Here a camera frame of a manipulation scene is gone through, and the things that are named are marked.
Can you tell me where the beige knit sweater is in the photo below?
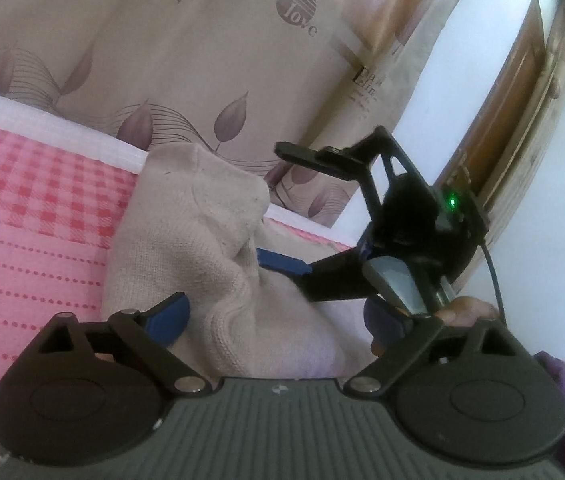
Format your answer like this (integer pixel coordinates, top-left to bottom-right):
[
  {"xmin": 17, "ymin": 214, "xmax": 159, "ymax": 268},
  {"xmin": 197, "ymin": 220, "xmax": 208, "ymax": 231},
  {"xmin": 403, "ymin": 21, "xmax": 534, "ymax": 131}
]
[{"xmin": 102, "ymin": 143, "xmax": 373, "ymax": 378}]

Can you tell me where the person's right hand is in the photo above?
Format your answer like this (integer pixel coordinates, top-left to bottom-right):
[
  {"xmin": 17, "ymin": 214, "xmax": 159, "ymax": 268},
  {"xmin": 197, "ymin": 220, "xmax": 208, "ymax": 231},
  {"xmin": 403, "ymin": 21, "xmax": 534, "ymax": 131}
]
[{"xmin": 369, "ymin": 294, "xmax": 502, "ymax": 359}]

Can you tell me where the beige leaf print curtain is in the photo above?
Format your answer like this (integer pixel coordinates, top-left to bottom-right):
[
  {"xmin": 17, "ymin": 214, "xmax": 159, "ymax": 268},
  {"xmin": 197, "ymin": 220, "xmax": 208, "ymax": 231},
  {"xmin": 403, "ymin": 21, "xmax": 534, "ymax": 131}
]
[{"xmin": 0, "ymin": 0, "xmax": 459, "ymax": 226}]

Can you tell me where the pink and white bed blanket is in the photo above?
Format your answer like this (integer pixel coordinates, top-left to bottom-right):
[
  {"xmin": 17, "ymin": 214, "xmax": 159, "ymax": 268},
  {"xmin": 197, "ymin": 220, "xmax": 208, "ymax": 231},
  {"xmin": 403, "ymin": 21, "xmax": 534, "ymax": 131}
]
[{"xmin": 0, "ymin": 82, "xmax": 359, "ymax": 470}]

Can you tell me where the black cable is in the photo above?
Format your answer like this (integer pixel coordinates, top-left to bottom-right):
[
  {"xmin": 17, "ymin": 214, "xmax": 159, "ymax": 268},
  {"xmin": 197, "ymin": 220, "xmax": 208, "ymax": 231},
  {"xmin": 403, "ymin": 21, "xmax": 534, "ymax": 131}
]
[{"xmin": 479, "ymin": 238, "xmax": 509, "ymax": 326}]

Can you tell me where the brown wooden door frame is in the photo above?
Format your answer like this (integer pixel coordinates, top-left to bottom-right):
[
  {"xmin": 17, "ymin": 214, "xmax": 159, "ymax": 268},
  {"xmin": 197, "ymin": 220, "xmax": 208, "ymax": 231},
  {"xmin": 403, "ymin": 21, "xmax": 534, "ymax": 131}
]
[{"xmin": 432, "ymin": 0, "xmax": 565, "ymax": 261}]

